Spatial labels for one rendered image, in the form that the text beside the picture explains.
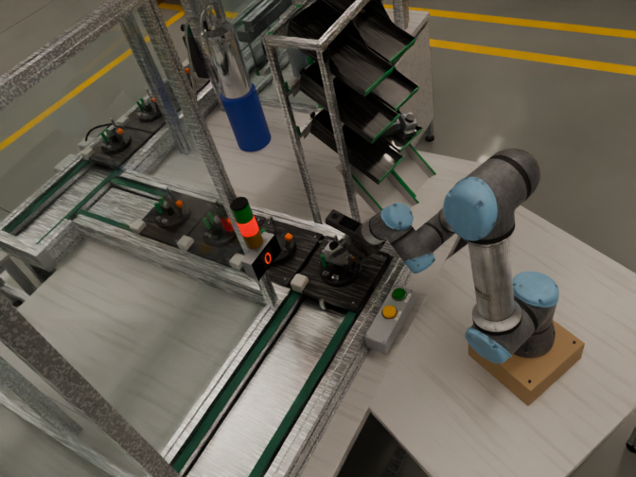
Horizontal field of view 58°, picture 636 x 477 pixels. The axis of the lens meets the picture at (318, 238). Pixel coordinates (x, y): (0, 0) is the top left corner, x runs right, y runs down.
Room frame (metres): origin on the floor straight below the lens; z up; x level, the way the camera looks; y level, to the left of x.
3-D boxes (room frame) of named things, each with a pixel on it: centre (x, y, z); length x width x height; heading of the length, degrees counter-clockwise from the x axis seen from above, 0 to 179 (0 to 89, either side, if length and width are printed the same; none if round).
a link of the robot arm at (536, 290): (0.80, -0.48, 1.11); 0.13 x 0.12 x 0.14; 119
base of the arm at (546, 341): (0.81, -0.49, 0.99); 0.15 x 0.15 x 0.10
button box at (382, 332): (0.99, -0.15, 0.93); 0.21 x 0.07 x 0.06; 138
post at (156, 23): (1.16, 0.20, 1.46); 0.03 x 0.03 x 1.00; 48
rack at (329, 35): (1.55, -0.19, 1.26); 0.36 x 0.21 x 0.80; 138
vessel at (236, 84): (2.18, 0.16, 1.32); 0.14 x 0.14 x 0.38
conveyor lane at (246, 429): (0.99, 0.18, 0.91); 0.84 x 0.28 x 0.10; 138
